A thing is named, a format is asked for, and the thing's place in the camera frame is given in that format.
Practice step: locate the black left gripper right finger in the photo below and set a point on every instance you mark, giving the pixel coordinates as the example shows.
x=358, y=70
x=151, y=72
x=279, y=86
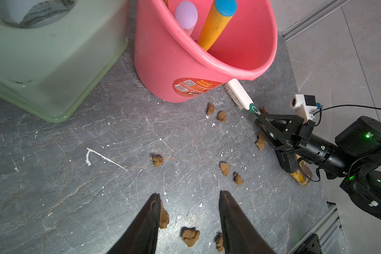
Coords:
x=239, y=235

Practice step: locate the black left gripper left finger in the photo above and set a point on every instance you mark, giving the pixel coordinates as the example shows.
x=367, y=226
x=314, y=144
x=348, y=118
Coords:
x=142, y=235

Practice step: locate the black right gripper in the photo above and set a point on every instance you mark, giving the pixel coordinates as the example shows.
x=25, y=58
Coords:
x=286, y=132

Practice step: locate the white cleaning brush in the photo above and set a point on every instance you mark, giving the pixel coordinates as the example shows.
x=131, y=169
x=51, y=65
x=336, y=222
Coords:
x=240, y=96

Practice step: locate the yellow toy trowel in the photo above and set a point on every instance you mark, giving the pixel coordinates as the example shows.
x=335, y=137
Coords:
x=220, y=14

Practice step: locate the purple trowel pink handle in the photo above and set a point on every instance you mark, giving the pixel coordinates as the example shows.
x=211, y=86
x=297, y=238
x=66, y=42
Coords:
x=186, y=15

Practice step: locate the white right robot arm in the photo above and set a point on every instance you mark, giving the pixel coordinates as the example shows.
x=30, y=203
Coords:
x=354, y=156

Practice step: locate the soil lumps near black brush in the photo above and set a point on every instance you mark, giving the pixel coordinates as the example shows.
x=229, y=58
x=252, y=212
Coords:
x=261, y=141

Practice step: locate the loose brown soil lump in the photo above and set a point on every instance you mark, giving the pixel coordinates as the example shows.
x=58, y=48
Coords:
x=190, y=236

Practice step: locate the brown soil lump on trowel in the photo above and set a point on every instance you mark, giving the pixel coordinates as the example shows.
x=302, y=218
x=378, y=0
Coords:
x=157, y=160

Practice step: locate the pink plastic bucket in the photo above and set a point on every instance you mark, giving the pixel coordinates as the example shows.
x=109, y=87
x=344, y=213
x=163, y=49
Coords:
x=172, y=65

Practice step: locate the plaid brown cloth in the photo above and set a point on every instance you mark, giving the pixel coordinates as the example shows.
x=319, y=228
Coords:
x=303, y=178

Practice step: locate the mint green tissue box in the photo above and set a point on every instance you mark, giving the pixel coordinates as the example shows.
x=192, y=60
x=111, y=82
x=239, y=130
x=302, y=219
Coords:
x=54, y=53

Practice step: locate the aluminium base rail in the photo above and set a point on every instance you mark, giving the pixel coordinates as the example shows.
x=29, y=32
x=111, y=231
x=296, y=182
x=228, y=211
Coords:
x=318, y=235

